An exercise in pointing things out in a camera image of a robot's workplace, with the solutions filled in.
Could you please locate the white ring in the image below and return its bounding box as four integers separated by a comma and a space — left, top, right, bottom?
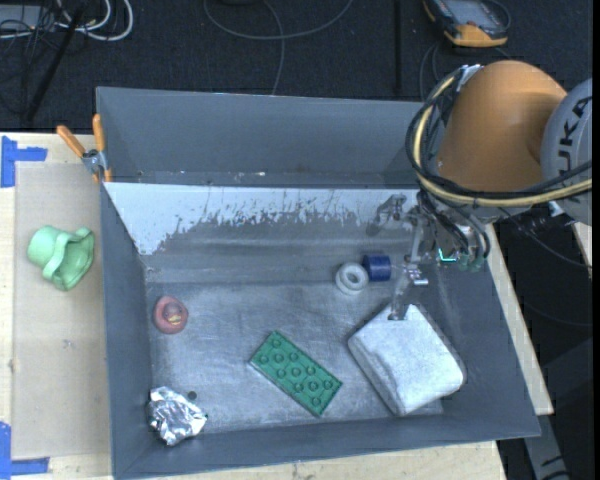
335, 262, 370, 296

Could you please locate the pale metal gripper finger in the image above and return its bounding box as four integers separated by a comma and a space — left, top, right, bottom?
398, 273, 430, 321
388, 253, 418, 320

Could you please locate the grey metal bin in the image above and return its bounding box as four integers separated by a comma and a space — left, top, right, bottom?
94, 86, 544, 480

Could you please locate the dark blue cylinder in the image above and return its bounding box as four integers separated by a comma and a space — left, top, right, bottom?
362, 253, 393, 283

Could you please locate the dark green flat block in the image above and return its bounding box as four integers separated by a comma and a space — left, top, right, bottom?
248, 330, 344, 418

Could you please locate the white folded cloth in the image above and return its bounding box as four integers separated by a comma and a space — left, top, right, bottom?
347, 303, 466, 417

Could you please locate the crumpled silver foil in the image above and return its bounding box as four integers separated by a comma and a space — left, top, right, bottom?
145, 385, 209, 447

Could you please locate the brown cardboard board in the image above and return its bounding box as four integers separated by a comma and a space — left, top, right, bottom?
10, 161, 113, 462

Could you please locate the light green toy cup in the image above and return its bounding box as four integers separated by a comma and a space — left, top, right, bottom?
26, 224, 97, 292

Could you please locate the red-brown toy doughnut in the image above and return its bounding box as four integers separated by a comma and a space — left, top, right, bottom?
152, 295, 190, 335

